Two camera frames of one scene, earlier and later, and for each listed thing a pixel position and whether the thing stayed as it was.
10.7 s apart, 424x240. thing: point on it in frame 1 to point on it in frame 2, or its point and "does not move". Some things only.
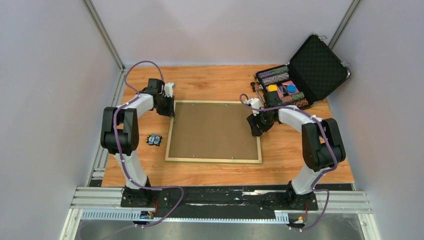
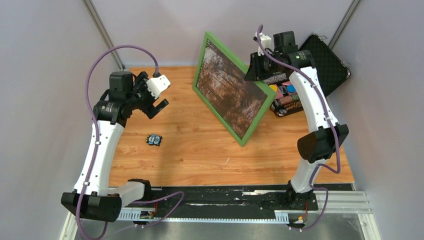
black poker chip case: (314, 71) does not move
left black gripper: (170, 111) to (140, 83)
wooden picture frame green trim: (214, 160) to (269, 92)
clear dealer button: (282, 89) does not move
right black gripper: (253, 121) to (255, 73)
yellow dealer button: (272, 88) does not move
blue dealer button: (291, 88) does not move
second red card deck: (285, 85) does not move
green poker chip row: (298, 96) does not move
